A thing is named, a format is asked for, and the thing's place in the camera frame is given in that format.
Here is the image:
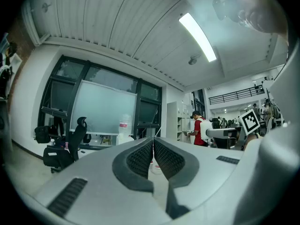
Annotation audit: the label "black backpack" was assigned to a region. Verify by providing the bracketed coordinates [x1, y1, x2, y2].
[34, 125, 51, 144]

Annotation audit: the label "long ceiling light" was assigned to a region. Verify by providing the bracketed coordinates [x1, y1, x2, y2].
[179, 12, 218, 62]

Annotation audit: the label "large clear water bottle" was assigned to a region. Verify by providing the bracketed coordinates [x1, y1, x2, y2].
[119, 113, 132, 135]

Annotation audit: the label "white cabinet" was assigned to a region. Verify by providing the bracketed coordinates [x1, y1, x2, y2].
[166, 101, 192, 142]

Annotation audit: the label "black office chair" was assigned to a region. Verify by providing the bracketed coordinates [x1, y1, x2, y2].
[43, 116, 88, 173]

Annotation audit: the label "black railing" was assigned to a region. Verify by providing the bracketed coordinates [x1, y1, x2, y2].
[208, 84, 265, 105]

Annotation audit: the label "frosted glass whiteboard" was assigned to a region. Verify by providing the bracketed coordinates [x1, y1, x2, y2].
[70, 80, 138, 135]

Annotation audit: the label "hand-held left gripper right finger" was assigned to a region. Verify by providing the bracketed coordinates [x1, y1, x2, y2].
[153, 136, 244, 225]

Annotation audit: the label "black head camera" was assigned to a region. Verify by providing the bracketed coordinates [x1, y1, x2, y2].
[212, 0, 228, 21]

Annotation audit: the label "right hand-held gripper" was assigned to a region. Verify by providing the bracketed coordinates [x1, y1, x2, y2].
[205, 108, 262, 150]

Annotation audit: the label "round ceiling fixture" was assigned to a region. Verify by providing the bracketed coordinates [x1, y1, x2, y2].
[41, 1, 54, 13]
[188, 54, 203, 66]

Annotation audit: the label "person's right forearm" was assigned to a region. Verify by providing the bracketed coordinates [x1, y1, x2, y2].
[243, 133, 261, 151]

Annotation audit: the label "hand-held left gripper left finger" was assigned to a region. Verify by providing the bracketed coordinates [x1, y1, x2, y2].
[25, 136, 173, 225]

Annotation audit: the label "black-framed window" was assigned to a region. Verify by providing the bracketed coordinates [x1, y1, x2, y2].
[38, 54, 163, 147]

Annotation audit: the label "white water dispenser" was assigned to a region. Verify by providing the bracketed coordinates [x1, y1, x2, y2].
[116, 133, 135, 142]

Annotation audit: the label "person's head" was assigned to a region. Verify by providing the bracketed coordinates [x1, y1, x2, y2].
[225, 0, 289, 39]

